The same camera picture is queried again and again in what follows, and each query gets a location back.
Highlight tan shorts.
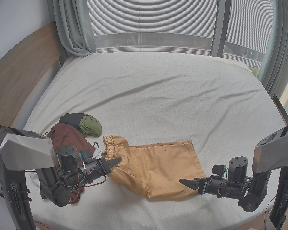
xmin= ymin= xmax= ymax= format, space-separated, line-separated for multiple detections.
xmin=102 ymin=135 xmax=206 ymax=199

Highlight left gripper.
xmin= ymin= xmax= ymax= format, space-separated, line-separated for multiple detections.
xmin=85 ymin=157 xmax=122 ymax=180

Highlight window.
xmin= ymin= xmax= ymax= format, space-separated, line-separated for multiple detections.
xmin=87 ymin=0 xmax=277 ymax=70

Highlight green garment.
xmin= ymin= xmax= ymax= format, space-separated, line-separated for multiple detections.
xmin=79 ymin=114 xmax=102 ymax=137

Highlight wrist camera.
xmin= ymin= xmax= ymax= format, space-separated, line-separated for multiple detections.
xmin=81 ymin=148 xmax=94 ymax=162
xmin=212 ymin=164 xmax=227 ymax=179

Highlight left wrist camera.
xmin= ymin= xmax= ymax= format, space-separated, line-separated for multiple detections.
xmin=81 ymin=148 xmax=94 ymax=162

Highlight bed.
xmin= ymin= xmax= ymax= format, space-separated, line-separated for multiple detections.
xmin=0 ymin=21 xmax=288 ymax=230

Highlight white garment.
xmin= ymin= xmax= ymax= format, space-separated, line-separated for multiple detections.
xmin=29 ymin=172 xmax=41 ymax=187

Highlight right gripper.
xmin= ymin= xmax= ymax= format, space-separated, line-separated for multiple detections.
xmin=179 ymin=177 xmax=228 ymax=195

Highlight grey-green curtain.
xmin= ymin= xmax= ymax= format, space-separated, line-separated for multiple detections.
xmin=257 ymin=0 xmax=288 ymax=97
xmin=53 ymin=0 xmax=97 ymax=57

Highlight black garment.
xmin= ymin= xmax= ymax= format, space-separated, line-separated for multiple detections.
xmin=59 ymin=113 xmax=85 ymax=131

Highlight brown garment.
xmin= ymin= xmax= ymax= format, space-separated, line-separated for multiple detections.
xmin=45 ymin=123 xmax=102 ymax=204

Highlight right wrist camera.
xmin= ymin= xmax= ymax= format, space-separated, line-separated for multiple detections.
xmin=212 ymin=164 xmax=227 ymax=179

